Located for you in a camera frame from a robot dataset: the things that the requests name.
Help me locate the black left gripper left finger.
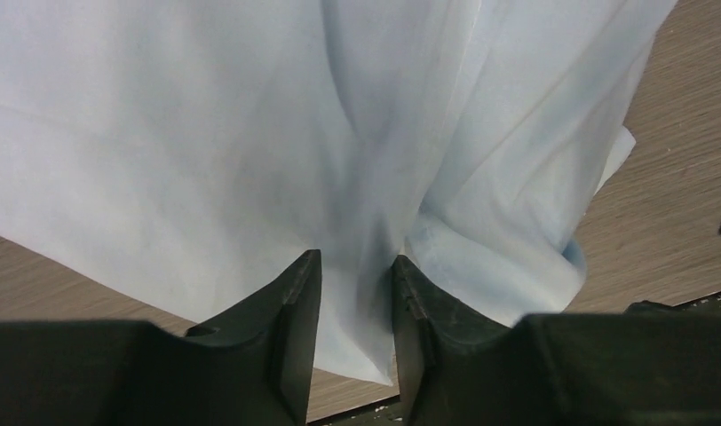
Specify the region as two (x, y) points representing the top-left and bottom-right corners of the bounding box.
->
(0, 250), (321, 425)

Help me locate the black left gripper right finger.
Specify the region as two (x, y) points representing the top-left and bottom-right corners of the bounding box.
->
(391, 256), (721, 425)

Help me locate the light blue green pillowcase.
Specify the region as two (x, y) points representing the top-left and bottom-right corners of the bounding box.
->
(0, 1), (674, 384)

